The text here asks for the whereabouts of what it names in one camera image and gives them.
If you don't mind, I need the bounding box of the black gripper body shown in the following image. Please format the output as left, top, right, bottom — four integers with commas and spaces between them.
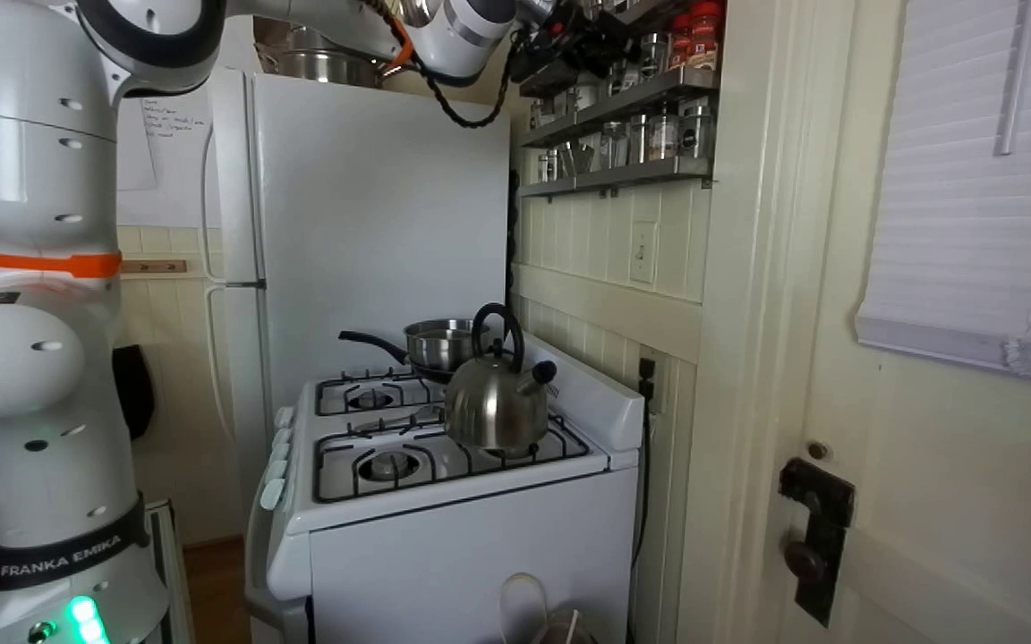
529, 8, 646, 84

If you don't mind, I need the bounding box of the red cap spice bottle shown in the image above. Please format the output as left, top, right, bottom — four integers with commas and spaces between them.
688, 0, 729, 75
666, 8, 698, 77

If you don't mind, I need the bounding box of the onion spice bottle black cap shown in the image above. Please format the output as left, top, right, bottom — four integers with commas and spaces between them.
674, 96, 715, 165

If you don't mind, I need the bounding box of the white gas stove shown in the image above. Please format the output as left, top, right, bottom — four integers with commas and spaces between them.
241, 333, 650, 644

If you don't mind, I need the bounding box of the organic pepper glass jar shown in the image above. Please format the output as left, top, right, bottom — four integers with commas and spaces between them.
598, 116, 631, 171

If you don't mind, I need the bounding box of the glass jar silver cap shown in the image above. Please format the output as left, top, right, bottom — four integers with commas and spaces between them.
646, 102, 680, 169

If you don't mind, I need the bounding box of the white refrigerator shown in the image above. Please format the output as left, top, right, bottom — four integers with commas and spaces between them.
193, 66, 515, 546

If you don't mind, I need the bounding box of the white window blind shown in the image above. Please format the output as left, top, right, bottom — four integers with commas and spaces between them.
848, 0, 1031, 394

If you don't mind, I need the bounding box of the wooden ruler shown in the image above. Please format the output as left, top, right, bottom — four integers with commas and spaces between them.
118, 256, 193, 277

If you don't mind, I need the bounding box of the black door latch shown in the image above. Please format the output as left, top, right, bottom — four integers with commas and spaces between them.
774, 454, 860, 630

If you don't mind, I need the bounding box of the black round object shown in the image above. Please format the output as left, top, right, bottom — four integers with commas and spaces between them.
110, 339, 161, 444

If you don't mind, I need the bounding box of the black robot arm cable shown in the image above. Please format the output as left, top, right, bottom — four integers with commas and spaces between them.
415, 29, 529, 132

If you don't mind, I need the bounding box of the white light switch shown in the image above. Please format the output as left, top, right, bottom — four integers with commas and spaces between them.
625, 217, 661, 289

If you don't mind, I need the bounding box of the steel saucepan black handle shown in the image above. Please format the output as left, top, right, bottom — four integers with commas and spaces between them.
336, 313, 480, 375

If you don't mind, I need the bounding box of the steel kettle black handle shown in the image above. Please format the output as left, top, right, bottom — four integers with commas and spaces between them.
440, 300, 562, 462

